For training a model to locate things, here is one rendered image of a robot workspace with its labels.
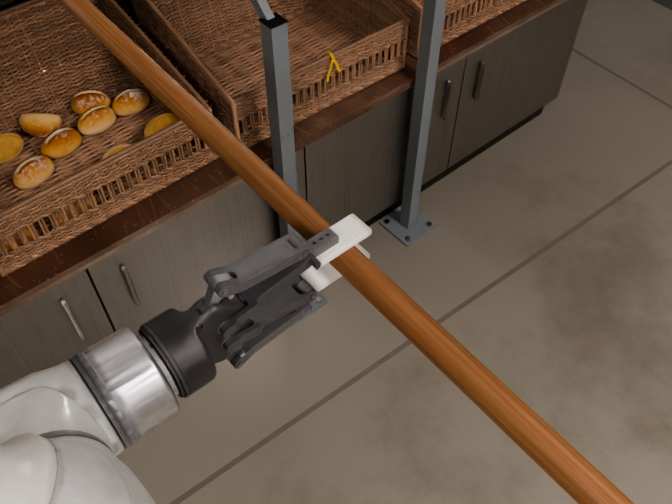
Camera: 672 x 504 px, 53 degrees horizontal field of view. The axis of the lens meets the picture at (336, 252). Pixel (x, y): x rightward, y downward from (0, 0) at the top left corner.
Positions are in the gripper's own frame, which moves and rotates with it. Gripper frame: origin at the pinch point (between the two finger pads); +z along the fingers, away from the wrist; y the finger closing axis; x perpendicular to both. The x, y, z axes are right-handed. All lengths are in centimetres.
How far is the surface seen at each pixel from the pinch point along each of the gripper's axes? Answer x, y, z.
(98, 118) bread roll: -103, 54, 11
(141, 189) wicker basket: -77, 56, 8
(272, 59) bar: -66, 29, 38
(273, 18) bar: -68, 21, 40
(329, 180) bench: -71, 79, 57
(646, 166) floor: -33, 116, 175
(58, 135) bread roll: -102, 52, 0
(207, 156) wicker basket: -78, 57, 25
